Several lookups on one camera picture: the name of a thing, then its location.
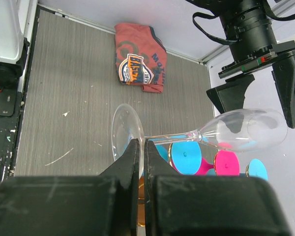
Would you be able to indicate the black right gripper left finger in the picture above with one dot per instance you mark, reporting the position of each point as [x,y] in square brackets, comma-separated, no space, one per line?
[102,205]

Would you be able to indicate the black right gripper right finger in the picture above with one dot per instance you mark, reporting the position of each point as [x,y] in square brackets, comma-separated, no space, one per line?
[182,205]

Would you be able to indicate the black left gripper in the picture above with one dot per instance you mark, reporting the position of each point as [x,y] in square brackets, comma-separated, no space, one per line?
[231,95]

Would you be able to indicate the clear wine glass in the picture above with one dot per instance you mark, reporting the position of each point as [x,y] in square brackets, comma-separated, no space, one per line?
[238,130]

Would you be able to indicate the blue wine glass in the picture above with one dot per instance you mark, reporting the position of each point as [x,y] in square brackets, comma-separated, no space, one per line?
[186,158]
[256,167]

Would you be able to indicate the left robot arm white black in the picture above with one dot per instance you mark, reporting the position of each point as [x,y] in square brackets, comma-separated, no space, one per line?
[249,35]

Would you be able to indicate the pink wine glass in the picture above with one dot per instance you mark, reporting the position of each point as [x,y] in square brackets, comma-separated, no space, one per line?
[225,163]

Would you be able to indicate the colourful packet under left gripper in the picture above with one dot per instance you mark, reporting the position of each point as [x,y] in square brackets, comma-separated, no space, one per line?
[141,57]

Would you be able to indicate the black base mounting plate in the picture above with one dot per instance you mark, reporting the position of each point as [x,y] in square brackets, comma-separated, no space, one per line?
[8,139]

